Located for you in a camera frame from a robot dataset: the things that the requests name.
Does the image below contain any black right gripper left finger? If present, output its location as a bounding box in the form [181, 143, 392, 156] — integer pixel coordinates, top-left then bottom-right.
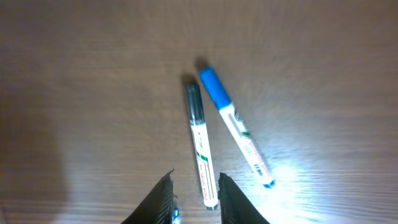
[121, 169, 175, 224]

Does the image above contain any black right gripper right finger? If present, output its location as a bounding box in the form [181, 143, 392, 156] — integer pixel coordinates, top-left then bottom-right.
[218, 172, 269, 224]

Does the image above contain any black cap whiteboard marker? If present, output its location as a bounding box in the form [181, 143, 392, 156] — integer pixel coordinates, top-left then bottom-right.
[185, 82, 218, 210]

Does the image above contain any blue cap whiteboard marker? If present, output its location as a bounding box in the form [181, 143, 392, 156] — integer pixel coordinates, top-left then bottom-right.
[199, 67, 275, 189]

